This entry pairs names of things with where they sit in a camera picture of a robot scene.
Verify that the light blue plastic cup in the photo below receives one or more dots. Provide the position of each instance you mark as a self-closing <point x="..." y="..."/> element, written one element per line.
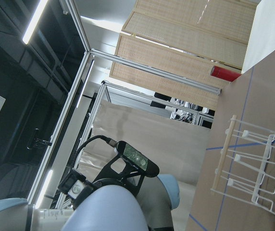
<point x="110" y="208"/>

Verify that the white wire cup holder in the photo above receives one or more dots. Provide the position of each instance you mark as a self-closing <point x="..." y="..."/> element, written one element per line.
<point x="246" y="168"/>

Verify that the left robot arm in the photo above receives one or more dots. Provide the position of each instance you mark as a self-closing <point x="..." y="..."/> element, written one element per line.
<point x="157" y="198"/>

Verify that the red cylinder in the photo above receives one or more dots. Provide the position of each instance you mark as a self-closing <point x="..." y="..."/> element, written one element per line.
<point x="224" y="74"/>

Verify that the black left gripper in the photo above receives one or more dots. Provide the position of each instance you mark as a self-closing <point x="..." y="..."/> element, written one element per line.
<point x="77" y="187"/>

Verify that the bamboo folding screen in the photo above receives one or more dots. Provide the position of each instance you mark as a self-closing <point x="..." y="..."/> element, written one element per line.
<point x="188" y="38"/>

